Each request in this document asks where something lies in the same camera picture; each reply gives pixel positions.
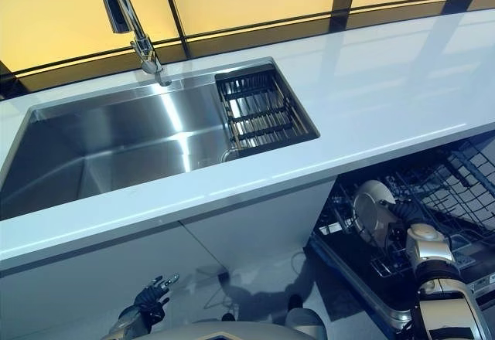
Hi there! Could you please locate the narrow white cabinet door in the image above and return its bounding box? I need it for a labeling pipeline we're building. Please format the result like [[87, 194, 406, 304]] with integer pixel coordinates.
[[181, 178, 336, 272]]

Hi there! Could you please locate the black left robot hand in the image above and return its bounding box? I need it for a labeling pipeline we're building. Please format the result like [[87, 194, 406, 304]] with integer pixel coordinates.
[[135, 273, 181, 315]]

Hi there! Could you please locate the black sink drying rack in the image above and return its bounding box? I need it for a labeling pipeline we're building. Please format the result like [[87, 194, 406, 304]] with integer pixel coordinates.
[[213, 63, 319, 158]]

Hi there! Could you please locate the grey right robot leg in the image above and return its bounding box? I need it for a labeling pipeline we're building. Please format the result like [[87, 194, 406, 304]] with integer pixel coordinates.
[[285, 292, 329, 330]]

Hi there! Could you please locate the dark window frame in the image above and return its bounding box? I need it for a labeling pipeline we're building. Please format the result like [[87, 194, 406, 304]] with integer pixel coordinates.
[[0, 0, 495, 100]]

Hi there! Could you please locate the wide white cabinet door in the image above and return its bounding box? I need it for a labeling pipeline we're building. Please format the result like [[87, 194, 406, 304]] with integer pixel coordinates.
[[0, 219, 230, 280]]

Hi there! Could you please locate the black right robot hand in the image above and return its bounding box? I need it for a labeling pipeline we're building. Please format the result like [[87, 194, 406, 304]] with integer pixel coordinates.
[[380, 199, 423, 226]]

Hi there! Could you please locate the chrome kitchen faucet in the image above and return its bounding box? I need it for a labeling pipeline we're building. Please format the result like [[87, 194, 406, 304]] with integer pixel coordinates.
[[91, 0, 172, 87]]

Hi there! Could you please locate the beige round plate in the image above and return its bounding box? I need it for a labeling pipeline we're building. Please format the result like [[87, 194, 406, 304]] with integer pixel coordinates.
[[352, 178, 398, 243]]

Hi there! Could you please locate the grey robot torso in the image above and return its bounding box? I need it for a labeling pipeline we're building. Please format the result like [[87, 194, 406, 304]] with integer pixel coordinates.
[[142, 318, 330, 340]]

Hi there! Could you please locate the grey detergent dispenser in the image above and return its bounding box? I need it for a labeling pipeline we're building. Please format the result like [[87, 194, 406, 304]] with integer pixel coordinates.
[[449, 233, 495, 276]]

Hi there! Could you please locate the dark wire dishwasher rack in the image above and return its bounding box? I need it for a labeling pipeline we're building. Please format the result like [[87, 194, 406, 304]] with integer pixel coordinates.
[[314, 138, 495, 280]]

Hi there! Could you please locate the stainless steel sink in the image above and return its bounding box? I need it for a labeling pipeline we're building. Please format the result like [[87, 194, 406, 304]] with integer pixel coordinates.
[[0, 56, 322, 222]]

